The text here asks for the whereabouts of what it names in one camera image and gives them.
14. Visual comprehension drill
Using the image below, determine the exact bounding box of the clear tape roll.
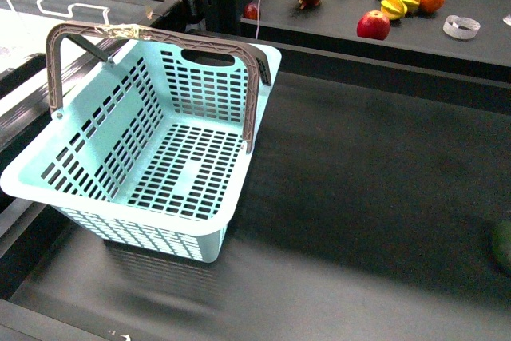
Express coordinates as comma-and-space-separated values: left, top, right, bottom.
442, 15, 481, 40

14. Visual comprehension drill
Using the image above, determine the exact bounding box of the small red fruit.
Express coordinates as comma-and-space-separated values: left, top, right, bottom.
243, 2, 259, 21

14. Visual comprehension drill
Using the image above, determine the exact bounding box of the light blue plastic basket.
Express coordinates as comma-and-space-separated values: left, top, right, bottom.
0, 39, 283, 264

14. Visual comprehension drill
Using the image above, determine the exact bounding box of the dark green avocado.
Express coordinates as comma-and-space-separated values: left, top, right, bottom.
490, 220, 510, 275

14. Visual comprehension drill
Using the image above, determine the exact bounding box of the yellow star fruit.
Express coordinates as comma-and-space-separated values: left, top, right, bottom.
380, 0, 420, 21

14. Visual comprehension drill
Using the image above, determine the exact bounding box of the red apple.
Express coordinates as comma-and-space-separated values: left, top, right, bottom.
356, 10, 390, 41

